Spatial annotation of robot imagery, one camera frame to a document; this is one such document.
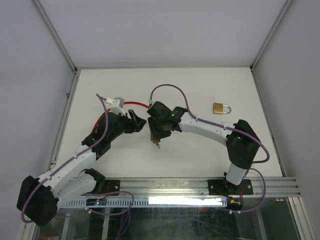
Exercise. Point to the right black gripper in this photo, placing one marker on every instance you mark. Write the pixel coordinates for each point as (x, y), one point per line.
(154, 133)

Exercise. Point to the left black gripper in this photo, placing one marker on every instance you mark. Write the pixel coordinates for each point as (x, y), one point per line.
(135, 124)

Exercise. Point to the red cable lock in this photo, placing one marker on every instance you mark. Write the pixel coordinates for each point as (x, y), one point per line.
(121, 107)

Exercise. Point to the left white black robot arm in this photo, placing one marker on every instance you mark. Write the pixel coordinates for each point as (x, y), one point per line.
(41, 197)

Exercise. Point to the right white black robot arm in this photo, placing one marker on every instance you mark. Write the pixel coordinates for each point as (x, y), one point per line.
(241, 149)

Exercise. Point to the wide brass padlock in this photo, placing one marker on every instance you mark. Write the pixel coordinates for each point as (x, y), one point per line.
(221, 109)

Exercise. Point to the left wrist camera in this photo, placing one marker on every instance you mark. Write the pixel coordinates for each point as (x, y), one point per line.
(112, 103)

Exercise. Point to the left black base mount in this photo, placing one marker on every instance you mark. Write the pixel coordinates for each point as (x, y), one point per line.
(108, 186)

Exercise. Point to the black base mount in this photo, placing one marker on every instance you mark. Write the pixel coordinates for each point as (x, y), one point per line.
(222, 187)
(108, 186)

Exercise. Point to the left aluminium frame post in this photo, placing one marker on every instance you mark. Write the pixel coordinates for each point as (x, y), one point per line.
(54, 34)

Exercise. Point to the aluminium frame post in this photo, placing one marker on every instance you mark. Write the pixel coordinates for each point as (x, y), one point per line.
(271, 33)
(54, 34)

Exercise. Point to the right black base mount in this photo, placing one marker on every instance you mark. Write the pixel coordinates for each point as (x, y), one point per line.
(222, 187)

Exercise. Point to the grey slotted cable duct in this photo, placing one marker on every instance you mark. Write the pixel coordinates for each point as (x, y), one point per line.
(146, 202)

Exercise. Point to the right aluminium frame post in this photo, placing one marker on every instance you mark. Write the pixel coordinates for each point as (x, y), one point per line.
(271, 33)

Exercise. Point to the aluminium front rail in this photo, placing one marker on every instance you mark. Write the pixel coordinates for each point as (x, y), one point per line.
(270, 187)

